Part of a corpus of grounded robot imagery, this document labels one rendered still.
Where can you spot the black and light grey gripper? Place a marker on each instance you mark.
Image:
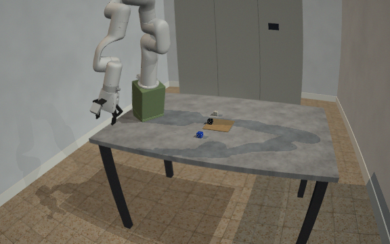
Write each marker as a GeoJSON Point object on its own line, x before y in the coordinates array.
{"type": "Point", "coordinates": [111, 105]}

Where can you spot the blue die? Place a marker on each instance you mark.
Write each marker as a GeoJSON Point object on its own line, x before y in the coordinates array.
{"type": "Point", "coordinates": [199, 134]}

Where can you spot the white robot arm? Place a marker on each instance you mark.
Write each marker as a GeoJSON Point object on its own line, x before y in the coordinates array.
{"type": "Point", "coordinates": [155, 41]}

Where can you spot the tan mat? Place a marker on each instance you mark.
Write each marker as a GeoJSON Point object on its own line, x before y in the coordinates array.
{"type": "Point", "coordinates": [220, 125]}

